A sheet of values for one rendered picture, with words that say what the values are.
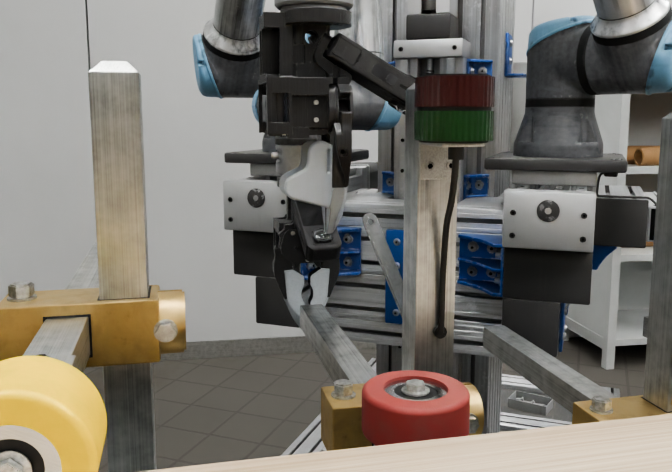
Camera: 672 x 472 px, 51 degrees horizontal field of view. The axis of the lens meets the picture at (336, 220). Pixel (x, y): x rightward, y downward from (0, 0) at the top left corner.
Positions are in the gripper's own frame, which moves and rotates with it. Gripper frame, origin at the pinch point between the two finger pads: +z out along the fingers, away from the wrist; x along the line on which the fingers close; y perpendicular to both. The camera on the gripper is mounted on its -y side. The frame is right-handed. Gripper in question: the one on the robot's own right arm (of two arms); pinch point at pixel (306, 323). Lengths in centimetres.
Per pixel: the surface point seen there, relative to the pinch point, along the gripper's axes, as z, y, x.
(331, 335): -3.4, -16.5, 0.2
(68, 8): -73, 228, 59
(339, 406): -4.4, -38.1, 4.3
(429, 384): -7.8, -43.3, -1.5
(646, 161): -9, 175, -182
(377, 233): -17.0, -28.3, -1.7
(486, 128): -27, -43, -6
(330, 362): -2.2, -21.7, 1.5
